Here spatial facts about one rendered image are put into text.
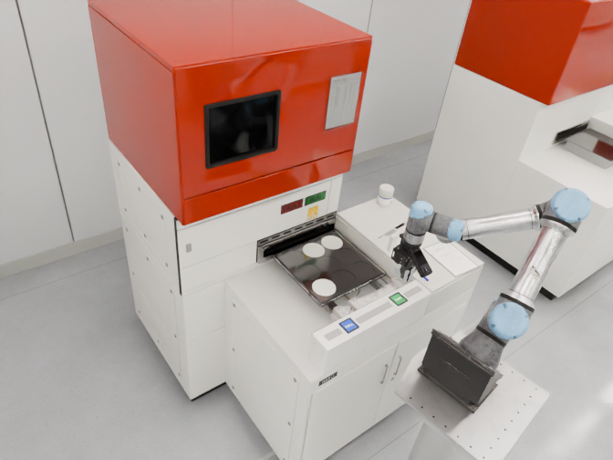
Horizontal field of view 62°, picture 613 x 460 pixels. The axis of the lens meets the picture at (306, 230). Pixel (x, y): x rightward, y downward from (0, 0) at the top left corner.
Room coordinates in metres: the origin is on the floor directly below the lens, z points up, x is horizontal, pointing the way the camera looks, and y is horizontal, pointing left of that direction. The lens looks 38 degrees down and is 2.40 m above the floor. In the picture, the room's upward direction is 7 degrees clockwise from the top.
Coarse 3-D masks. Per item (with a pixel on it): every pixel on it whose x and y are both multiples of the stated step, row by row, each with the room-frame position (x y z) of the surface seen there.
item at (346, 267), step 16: (320, 240) 1.86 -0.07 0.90; (288, 256) 1.72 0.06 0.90; (304, 256) 1.73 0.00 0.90; (320, 256) 1.75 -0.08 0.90; (336, 256) 1.76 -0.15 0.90; (352, 256) 1.77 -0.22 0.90; (304, 272) 1.63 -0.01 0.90; (320, 272) 1.64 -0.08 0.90; (336, 272) 1.66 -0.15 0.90; (352, 272) 1.67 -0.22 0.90; (368, 272) 1.68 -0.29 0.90; (336, 288) 1.56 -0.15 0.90
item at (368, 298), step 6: (384, 288) 1.61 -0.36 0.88; (390, 288) 1.62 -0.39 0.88; (372, 294) 1.57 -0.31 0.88; (378, 294) 1.57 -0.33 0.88; (384, 294) 1.58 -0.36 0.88; (360, 300) 1.52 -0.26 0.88; (366, 300) 1.53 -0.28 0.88; (372, 300) 1.53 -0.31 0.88; (348, 312) 1.45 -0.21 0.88; (330, 318) 1.43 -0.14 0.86; (336, 318) 1.41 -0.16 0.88
